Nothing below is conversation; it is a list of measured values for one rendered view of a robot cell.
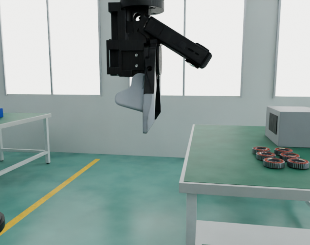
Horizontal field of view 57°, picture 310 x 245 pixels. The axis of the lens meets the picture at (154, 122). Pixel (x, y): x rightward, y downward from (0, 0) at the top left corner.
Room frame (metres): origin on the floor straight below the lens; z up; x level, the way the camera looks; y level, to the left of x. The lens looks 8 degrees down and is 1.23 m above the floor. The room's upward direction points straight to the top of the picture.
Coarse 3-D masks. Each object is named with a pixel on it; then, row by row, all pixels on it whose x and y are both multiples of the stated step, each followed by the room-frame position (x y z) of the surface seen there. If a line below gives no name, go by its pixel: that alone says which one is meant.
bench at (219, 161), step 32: (192, 128) 2.83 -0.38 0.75; (224, 128) 2.81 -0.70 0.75; (256, 128) 2.81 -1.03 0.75; (192, 160) 1.66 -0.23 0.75; (224, 160) 1.66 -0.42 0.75; (256, 160) 1.66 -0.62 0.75; (192, 192) 1.28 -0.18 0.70; (224, 192) 1.25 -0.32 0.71; (256, 192) 1.23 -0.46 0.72; (288, 192) 1.21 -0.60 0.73; (192, 224) 1.31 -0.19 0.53
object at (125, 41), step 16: (128, 0) 0.44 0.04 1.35; (144, 0) 0.44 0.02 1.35; (160, 0) 0.45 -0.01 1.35; (112, 16) 0.48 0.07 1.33; (128, 16) 0.46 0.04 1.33; (144, 16) 0.46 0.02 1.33; (112, 32) 0.48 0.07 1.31; (128, 32) 0.46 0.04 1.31; (144, 32) 0.46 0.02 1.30; (112, 48) 0.44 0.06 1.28; (128, 48) 0.44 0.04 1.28; (144, 48) 0.44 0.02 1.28; (160, 48) 0.47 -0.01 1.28; (112, 64) 0.45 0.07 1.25; (128, 64) 0.45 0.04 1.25; (144, 64) 0.44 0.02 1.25; (160, 64) 0.47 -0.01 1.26
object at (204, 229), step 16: (208, 224) 0.90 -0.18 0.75; (224, 224) 0.90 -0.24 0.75; (240, 224) 0.90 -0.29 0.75; (208, 240) 0.80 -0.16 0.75; (224, 240) 0.80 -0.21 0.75; (240, 240) 0.80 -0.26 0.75; (256, 240) 0.80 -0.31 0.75; (272, 240) 0.80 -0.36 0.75; (288, 240) 0.80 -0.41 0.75; (304, 240) 0.80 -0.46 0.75
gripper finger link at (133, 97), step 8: (136, 80) 0.43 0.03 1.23; (128, 88) 0.42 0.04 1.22; (136, 88) 0.42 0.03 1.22; (120, 96) 0.42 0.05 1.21; (128, 96) 0.42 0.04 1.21; (136, 96) 0.41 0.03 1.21; (144, 96) 0.40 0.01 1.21; (152, 96) 0.40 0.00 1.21; (120, 104) 0.41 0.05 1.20; (128, 104) 0.41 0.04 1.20; (136, 104) 0.41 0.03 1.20; (144, 104) 0.40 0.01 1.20; (152, 104) 0.40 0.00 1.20; (144, 112) 0.40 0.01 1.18; (152, 112) 0.40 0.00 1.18; (144, 120) 0.40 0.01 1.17; (152, 120) 0.40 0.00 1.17; (144, 128) 0.40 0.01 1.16
